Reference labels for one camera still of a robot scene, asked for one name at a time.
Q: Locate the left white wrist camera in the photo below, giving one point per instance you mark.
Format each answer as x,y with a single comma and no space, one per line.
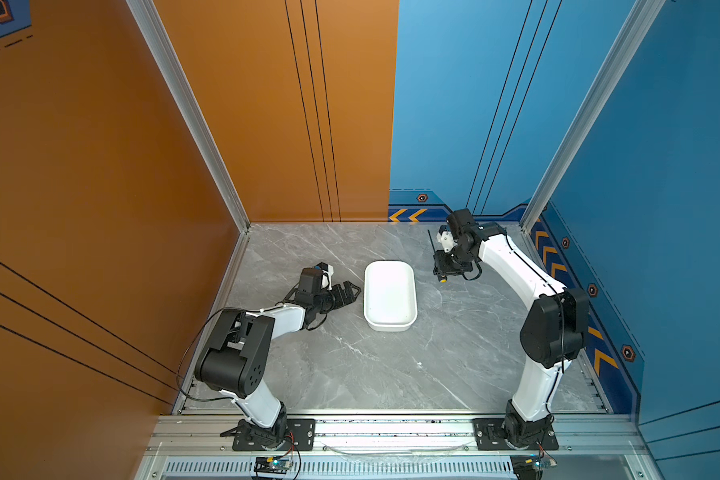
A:
327,272

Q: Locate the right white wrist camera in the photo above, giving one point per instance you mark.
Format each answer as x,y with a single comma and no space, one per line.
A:
445,239

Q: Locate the green circuit board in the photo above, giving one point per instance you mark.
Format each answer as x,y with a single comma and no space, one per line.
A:
274,467
532,467

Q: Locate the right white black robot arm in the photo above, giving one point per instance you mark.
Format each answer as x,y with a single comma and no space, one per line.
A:
552,335

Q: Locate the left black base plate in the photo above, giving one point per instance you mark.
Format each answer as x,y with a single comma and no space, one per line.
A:
298,432

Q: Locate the right aluminium corner post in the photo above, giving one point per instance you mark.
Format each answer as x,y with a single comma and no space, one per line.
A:
628,40

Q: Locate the aluminium corner post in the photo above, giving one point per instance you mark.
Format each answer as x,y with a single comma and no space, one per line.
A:
152,29
628,40

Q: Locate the right green circuit board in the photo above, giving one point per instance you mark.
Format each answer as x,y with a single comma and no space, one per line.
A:
532,467

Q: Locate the left aluminium corner post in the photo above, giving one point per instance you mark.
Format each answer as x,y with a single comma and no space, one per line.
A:
152,29

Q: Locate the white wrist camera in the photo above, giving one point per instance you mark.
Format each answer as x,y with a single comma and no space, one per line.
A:
327,272
445,239

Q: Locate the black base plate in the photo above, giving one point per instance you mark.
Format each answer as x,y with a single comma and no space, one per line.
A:
494,434
298,432

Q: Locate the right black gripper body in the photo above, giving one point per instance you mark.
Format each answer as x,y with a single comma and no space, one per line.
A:
459,255

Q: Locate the aluminium front rail frame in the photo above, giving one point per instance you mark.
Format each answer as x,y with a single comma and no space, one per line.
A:
397,445

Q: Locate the white plastic bin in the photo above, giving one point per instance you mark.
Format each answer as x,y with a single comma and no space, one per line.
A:
389,298

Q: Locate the yellow black screwdriver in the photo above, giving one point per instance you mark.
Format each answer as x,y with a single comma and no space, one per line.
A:
432,252

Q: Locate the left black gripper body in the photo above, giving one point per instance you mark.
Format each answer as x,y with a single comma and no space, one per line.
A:
324,303

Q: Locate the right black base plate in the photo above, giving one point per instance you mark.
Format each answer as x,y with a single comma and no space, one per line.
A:
494,434

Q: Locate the left green circuit board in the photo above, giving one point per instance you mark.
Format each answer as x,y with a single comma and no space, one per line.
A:
274,467

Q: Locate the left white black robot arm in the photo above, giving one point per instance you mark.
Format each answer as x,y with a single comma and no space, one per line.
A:
233,359

